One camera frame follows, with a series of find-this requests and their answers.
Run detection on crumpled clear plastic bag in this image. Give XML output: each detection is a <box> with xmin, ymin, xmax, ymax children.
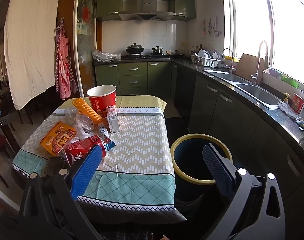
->
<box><xmin>92</xmin><ymin>49</ymin><xmax>122</xmax><ymax>62</ymax></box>

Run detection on white dish rack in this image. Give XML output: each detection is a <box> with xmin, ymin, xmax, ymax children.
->
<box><xmin>190</xmin><ymin>54</ymin><xmax>224</xmax><ymax>68</ymax></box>

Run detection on black yellow-rimmed trash bin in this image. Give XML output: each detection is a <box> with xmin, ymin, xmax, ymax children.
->
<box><xmin>171</xmin><ymin>134</ymin><xmax>234</xmax><ymax>214</ymax></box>

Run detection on orange snack box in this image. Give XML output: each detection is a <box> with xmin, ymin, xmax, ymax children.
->
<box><xmin>40</xmin><ymin>121</ymin><xmax>77</xmax><ymax>155</ymax></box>

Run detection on red checked apron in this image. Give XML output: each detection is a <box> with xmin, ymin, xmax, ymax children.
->
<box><xmin>54</xmin><ymin>17</ymin><xmax>78</xmax><ymax>100</ymax></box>

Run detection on dark wooden chair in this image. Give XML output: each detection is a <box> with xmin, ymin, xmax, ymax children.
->
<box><xmin>7</xmin><ymin>85</ymin><xmax>57</xmax><ymax>125</ymax></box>

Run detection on white plastic bottle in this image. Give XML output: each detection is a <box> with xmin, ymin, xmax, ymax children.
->
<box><xmin>97</xmin><ymin>122</ymin><xmax>110</xmax><ymax>140</ymax></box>

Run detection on black wok with lid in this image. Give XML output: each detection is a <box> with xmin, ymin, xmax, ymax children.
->
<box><xmin>125</xmin><ymin>43</ymin><xmax>144</xmax><ymax>55</ymax></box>

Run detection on row of white plates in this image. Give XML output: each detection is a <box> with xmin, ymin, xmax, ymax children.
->
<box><xmin>197</xmin><ymin>49</ymin><xmax>213</xmax><ymax>59</ymax></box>

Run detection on tall steel faucet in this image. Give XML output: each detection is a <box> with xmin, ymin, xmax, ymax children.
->
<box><xmin>251</xmin><ymin>40</ymin><xmax>270</xmax><ymax>85</ymax></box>

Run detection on grey dish cloth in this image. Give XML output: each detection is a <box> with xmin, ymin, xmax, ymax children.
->
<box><xmin>278</xmin><ymin>102</ymin><xmax>301</xmax><ymax>123</ymax></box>

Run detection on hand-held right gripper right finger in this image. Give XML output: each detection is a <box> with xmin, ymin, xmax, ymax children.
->
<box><xmin>202</xmin><ymin>144</ymin><xmax>286</xmax><ymax>240</ymax></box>

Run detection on red paper bucket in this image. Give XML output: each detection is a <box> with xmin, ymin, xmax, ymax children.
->
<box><xmin>87</xmin><ymin>85</ymin><xmax>117</xmax><ymax>117</ymax></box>

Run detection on green base cabinets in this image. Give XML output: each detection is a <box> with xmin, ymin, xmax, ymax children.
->
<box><xmin>95</xmin><ymin>61</ymin><xmax>304</xmax><ymax>230</ymax></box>

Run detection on hanging kitchen utensils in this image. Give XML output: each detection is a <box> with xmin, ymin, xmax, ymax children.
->
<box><xmin>201</xmin><ymin>17</ymin><xmax>220</xmax><ymax>39</ymax></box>

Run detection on green wall cabinets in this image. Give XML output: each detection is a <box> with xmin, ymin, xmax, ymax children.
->
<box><xmin>96</xmin><ymin>0</ymin><xmax>195</xmax><ymax>22</ymax></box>

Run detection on black plastic tray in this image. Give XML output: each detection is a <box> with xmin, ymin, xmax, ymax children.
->
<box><xmin>44</xmin><ymin>156</ymin><xmax>68</xmax><ymax>177</ymax></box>

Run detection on short steel faucet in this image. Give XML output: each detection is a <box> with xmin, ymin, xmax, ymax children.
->
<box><xmin>222</xmin><ymin>48</ymin><xmax>234</xmax><ymax>75</ymax></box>

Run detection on window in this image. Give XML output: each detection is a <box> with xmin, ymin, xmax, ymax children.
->
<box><xmin>223</xmin><ymin>0</ymin><xmax>304</xmax><ymax>88</ymax></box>

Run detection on orange foam net sleeve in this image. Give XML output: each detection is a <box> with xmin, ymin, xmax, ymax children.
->
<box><xmin>72</xmin><ymin>98</ymin><xmax>102</xmax><ymax>124</ymax></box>

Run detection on wooden cutting board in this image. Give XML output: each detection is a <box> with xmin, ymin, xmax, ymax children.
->
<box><xmin>236</xmin><ymin>53</ymin><xmax>265</xmax><ymax>77</ymax></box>

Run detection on red cola can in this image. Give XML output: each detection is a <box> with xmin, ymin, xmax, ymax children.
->
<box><xmin>63</xmin><ymin>135</ymin><xmax>107</xmax><ymax>167</ymax></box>

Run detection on white hanging cloth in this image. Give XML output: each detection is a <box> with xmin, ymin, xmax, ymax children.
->
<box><xmin>4</xmin><ymin>0</ymin><xmax>62</xmax><ymax>110</ymax></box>

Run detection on steel range hood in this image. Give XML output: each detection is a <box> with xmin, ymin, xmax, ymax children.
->
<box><xmin>119</xmin><ymin>0</ymin><xmax>176</xmax><ymax>22</ymax></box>

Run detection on steel double sink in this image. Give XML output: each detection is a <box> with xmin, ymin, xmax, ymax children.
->
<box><xmin>204</xmin><ymin>70</ymin><xmax>283</xmax><ymax>108</ymax></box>

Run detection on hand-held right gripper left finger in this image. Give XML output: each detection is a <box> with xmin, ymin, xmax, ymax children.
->
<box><xmin>18</xmin><ymin>144</ymin><xmax>110</xmax><ymax>240</ymax></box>

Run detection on glass sliding door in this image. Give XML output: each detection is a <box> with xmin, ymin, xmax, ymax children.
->
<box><xmin>74</xmin><ymin>0</ymin><xmax>98</xmax><ymax>98</ymax></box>

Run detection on white pink carton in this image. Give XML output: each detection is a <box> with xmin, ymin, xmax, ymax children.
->
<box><xmin>106</xmin><ymin>106</ymin><xmax>121</xmax><ymax>133</ymax></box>

